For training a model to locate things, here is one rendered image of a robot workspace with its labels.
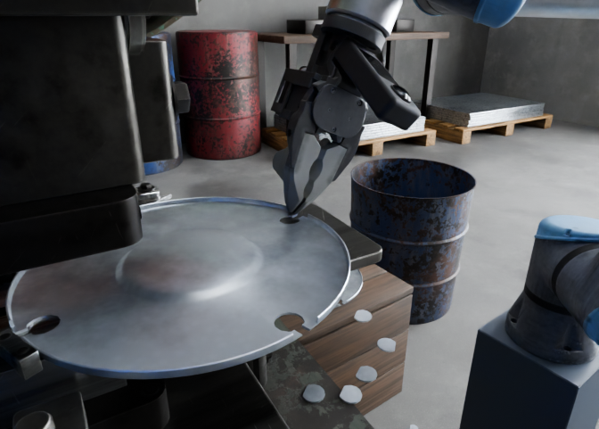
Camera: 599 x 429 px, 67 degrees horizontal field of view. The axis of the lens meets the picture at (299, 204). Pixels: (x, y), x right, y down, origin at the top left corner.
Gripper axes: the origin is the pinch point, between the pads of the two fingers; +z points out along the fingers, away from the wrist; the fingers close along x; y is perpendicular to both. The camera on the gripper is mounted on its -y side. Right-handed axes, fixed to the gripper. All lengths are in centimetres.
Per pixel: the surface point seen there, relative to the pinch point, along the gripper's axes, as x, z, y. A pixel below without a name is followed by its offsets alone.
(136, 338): 18.5, 10.0, -12.0
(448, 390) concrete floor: -91, 45, 21
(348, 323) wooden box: -47, 29, 27
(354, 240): -2.0, 0.7, -8.0
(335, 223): -2.7, 0.3, -3.8
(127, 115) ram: 23.3, -4.6, -10.9
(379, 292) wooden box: -58, 22, 31
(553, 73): -416, -155, 223
